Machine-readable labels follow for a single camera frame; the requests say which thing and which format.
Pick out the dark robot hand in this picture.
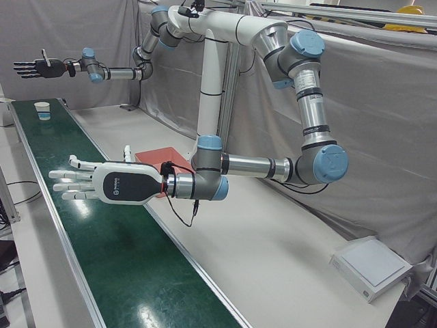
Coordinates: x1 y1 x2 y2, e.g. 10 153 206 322
12 49 68 80

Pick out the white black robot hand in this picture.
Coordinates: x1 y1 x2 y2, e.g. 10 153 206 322
48 145 165 206

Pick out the white paper cup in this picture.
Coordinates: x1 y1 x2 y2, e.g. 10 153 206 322
33 101 52 122

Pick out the pink plastic basket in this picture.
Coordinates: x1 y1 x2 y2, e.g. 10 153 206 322
135 146 194 201

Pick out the grey backdrop curtain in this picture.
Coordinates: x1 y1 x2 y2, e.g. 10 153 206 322
136 0 437 298
0 0 144 111

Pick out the white conveyor control box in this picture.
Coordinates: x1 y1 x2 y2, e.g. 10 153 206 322
0 96 16 128

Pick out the green conveyor belt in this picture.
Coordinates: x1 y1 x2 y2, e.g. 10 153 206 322
9 98 255 328

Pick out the aluminium table leg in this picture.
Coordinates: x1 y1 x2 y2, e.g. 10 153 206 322
0 167 21 225

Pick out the black equipment box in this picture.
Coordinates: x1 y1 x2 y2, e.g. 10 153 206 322
0 238 18 271

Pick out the white flat box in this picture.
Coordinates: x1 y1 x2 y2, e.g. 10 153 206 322
329 235 413 304

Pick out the yellow hard hat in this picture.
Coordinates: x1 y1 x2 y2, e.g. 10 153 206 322
395 5 427 16
381 23 429 34

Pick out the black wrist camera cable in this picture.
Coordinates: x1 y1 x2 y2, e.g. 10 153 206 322
165 162 202 228

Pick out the black power cable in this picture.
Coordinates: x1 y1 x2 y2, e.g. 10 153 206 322
119 80 143 112

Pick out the black floor cable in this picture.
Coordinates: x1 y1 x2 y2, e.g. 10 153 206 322
0 180 42 206

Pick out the white robot torso pedestal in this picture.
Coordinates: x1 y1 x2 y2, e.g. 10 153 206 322
167 5 288 162

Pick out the aluminium frame post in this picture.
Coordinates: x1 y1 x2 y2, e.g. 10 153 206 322
218 40 240 144

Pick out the black head camera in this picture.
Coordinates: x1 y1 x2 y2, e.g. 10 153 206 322
177 0 206 18

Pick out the aluminium overhead frame beam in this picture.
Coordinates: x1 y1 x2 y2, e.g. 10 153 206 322
245 0 437 33

